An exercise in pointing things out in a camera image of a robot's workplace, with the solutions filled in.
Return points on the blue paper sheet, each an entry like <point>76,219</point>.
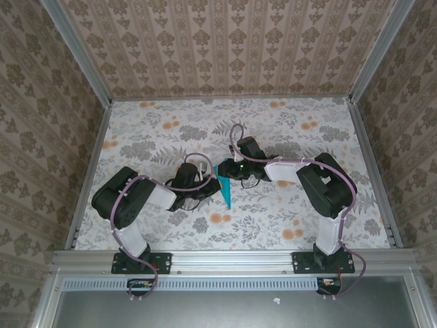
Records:
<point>225,194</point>

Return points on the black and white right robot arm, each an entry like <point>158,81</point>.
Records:
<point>327,191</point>

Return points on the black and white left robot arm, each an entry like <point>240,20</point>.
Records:
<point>119,201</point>

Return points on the grey metal sheet panel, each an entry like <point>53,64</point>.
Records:
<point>222,311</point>

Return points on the floral patterned table cover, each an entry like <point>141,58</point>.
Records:
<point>170,116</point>

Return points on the small white scrap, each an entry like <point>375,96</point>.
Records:
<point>277,301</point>

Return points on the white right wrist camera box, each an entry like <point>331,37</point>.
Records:
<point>235,153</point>

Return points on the aluminium cross rail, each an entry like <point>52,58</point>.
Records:
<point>232,261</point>

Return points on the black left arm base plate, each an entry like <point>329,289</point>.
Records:
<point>162,263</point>

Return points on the aluminium side rail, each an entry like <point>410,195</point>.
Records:
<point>89,171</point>
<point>373,171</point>

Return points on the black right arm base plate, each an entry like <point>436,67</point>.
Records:
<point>302,263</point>

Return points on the aluminium corner post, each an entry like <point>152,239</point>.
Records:
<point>82,51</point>
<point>377,51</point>

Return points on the aluminium lower frame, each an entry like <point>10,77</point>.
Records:
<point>50,300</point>

